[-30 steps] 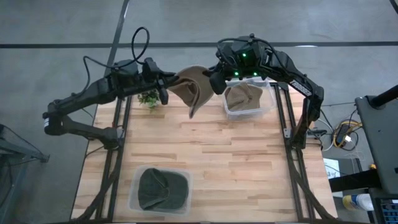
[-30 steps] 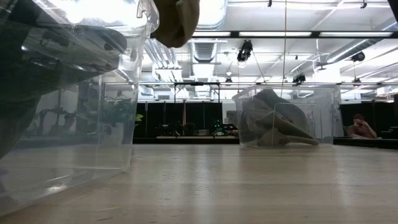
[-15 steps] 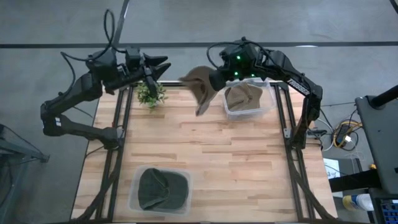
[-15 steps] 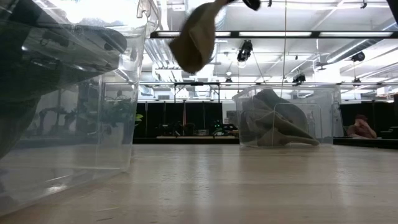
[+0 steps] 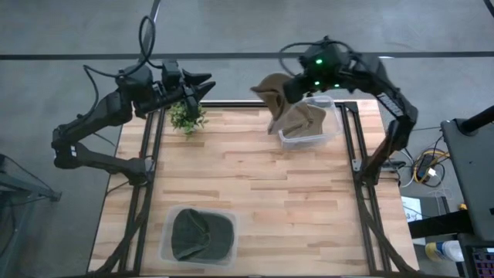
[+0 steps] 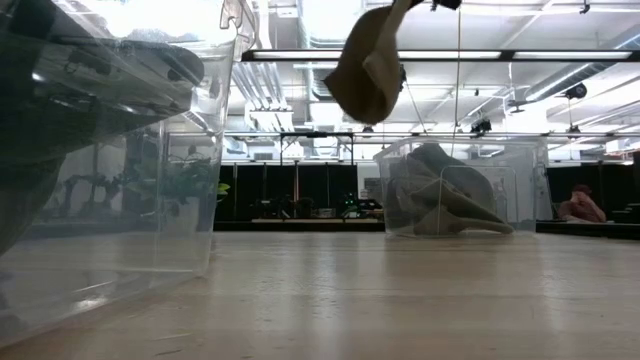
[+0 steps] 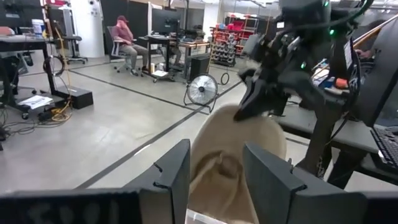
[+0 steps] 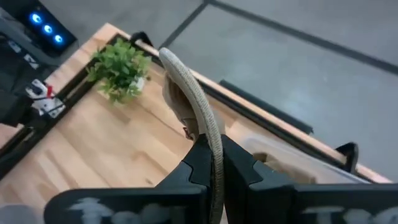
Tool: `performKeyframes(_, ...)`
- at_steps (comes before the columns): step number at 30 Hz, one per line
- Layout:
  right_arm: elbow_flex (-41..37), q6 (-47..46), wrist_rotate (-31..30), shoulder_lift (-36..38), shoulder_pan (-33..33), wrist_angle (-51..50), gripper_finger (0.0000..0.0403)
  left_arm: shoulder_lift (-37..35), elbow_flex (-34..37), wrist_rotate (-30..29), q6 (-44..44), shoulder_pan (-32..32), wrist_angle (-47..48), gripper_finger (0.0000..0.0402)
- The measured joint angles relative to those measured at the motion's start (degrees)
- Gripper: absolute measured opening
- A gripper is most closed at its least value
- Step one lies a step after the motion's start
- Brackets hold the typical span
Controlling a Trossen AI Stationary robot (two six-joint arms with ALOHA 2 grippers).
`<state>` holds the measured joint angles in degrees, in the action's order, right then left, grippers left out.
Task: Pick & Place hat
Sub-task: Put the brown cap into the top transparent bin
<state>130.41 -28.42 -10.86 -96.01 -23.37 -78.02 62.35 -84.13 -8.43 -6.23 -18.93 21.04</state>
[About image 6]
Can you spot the beige bucket hat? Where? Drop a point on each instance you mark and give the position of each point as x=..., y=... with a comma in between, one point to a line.
x=440, y=200
x=365, y=80

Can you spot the dark green bucket hat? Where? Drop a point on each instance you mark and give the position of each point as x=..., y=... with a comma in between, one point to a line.
x=100, y=90
x=20, y=200

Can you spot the clear plastic storage bin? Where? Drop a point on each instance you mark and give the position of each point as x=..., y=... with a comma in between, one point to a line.
x=190, y=240
x=530, y=200

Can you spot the background robot workstation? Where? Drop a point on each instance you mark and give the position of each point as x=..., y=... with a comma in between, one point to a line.
x=350, y=205

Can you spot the person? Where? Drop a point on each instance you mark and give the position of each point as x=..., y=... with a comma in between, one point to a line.
x=582, y=207

